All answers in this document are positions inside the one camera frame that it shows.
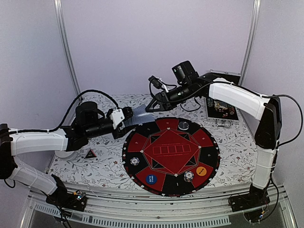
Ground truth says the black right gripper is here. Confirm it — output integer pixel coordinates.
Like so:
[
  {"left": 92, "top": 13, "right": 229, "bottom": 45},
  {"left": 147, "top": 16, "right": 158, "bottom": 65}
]
[{"left": 146, "top": 81, "right": 194, "bottom": 111}]

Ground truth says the blue playing card deck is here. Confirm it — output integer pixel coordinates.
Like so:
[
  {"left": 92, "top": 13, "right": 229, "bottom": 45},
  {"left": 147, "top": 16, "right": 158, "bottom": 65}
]
[{"left": 124, "top": 104, "right": 155, "bottom": 127}]

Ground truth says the white blue poker chip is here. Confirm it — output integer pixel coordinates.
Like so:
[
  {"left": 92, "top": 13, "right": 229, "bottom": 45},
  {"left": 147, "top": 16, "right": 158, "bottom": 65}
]
[{"left": 130, "top": 157, "right": 140, "bottom": 166}]

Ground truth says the black white dealer button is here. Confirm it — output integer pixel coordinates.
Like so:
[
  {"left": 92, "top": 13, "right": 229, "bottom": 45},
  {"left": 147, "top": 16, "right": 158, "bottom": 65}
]
[{"left": 178, "top": 121, "right": 190, "bottom": 131}]

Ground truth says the blue small blind button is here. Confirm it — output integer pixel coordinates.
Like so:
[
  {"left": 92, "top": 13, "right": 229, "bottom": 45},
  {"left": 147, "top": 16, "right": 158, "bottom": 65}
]
[{"left": 145, "top": 174, "right": 157, "bottom": 185}]

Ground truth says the orange big blind button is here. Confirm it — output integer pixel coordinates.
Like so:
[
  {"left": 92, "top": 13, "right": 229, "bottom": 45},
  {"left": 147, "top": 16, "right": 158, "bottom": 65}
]
[{"left": 196, "top": 166, "right": 207, "bottom": 176}]

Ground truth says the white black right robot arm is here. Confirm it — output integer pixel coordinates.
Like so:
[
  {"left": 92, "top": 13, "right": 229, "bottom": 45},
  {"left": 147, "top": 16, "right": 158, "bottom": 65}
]
[{"left": 146, "top": 61, "right": 300, "bottom": 207}]

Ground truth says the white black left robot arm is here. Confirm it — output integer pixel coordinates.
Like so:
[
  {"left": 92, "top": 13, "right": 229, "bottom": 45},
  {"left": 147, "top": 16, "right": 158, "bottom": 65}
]
[{"left": 0, "top": 91, "right": 133, "bottom": 206}]

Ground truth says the black triangular card holder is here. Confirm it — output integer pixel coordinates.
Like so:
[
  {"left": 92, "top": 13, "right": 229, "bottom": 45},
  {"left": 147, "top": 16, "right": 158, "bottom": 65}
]
[{"left": 85, "top": 149, "right": 96, "bottom": 159}]

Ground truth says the round red black poker mat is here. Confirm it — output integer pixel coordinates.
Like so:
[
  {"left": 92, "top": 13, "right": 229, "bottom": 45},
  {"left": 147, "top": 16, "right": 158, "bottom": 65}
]
[{"left": 122, "top": 117, "right": 220, "bottom": 197}]

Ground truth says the white bowl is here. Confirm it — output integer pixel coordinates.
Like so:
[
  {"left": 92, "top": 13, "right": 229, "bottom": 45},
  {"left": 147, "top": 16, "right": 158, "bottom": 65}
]
[{"left": 55, "top": 151, "right": 76, "bottom": 160}]

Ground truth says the left poker chip row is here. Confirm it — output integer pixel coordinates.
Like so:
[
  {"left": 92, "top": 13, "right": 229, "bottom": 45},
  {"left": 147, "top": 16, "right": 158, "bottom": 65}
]
[{"left": 206, "top": 98, "right": 214, "bottom": 108}]

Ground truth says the poker chip row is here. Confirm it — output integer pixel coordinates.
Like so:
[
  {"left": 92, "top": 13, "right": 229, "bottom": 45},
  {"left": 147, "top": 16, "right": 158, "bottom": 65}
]
[
  {"left": 228, "top": 106, "right": 236, "bottom": 115},
  {"left": 206, "top": 98, "right": 214, "bottom": 108}
]

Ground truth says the boxed card deck in case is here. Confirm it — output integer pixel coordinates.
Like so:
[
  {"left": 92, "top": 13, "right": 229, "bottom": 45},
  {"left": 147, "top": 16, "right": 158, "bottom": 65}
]
[{"left": 214, "top": 100, "right": 228, "bottom": 110}]

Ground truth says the right poker chip row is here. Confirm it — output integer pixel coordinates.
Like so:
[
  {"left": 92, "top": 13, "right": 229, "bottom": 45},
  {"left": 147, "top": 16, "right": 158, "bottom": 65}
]
[{"left": 228, "top": 106, "right": 236, "bottom": 115}]

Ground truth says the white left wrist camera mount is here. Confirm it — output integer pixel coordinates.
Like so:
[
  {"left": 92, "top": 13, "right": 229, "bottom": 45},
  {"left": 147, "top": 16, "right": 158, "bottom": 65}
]
[{"left": 110, "top": 108, "right": 125, "bottom": 129}]

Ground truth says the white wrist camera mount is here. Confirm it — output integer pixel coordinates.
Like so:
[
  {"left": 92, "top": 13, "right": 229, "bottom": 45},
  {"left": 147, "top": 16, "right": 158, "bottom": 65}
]
[
  {"left": 110, "top": 108, "right": 125, "bottom": 129},
  {"left": 157, "top": 77, "right": 169, "bottom": 93}
]

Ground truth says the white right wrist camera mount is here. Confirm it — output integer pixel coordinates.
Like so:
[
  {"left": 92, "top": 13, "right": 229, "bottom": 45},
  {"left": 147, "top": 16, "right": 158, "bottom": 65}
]
[{"left": 157, "top": 77, "right": 169, "bottom": 93}]

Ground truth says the front aluminium rail frame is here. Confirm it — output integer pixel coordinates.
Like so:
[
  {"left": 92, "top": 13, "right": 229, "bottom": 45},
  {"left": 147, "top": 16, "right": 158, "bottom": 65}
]
[{"left": 20, "top": 181, "right": 299, "bottom": 228}]

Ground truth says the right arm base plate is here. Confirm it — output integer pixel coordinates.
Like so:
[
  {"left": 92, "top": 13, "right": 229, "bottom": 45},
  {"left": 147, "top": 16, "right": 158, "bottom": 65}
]
[{"left": 228, "top": 188, "right": 270, "bottom": 212}]

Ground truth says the left aluminium frame post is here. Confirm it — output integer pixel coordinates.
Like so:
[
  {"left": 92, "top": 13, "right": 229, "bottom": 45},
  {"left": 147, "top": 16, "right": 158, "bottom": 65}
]
[{"left": 54, "top": 0, "right": 81, "bottom": 95}]

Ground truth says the aluminium frame post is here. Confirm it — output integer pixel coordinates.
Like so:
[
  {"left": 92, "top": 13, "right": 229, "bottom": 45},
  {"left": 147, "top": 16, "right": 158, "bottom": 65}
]
[
  {"left": 240, "top": 0, "right": 261, "bottom": 84},
  {"left": 54, "top": 0, "right": 81, "bottom": 95}
]

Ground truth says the right aluminium frame post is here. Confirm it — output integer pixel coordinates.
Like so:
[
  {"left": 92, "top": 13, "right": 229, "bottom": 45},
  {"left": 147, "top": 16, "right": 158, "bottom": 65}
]
[{"left": 240, "top": 0, "right": 261, "bottom": 84}]

